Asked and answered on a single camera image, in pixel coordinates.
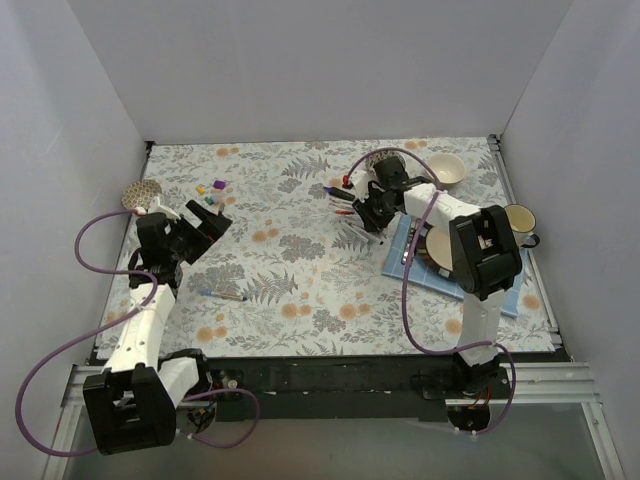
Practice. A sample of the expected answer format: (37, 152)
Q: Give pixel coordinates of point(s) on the cream mug dark handle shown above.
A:
(522, 222)

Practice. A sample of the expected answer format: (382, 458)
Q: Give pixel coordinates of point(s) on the aluminium frame rail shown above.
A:
(532, 383)

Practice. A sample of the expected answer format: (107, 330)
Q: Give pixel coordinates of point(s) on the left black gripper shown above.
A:
(198, 232)

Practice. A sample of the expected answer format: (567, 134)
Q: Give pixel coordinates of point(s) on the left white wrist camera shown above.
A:
(156, 205)

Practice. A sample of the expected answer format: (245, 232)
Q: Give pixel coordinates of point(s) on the floral dark patterned bowl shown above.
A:
(371, 162)

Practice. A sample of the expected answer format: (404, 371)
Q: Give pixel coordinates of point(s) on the purple black highlighter pen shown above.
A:
(339, 193)

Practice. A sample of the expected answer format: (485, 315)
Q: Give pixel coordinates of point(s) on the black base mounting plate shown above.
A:
(327, 405)

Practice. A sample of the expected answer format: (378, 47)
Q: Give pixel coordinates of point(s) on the dark rimmed dinner plate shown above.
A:
(434, 250)

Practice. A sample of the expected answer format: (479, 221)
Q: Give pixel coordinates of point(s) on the floral tablecloth mat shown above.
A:
(314, 287)

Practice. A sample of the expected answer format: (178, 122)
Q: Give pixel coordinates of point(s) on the patterned bowl at left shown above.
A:
(140, 194)

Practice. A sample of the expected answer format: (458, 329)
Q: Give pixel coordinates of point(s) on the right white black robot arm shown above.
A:
(485, 256)

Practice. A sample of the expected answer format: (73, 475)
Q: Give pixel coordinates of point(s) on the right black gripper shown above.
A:
(371, 201)

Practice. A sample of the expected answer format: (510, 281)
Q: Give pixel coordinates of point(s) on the cream ceramic bowl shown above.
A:
(449, 168)

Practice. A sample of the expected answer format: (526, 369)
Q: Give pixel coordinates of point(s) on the blue checked cloth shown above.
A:
(421, 276)

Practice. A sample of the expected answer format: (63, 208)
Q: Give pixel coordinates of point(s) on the blue marker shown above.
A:
(222, 295)

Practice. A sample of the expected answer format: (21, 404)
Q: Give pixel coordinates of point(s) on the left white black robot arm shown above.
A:
(132, 402)

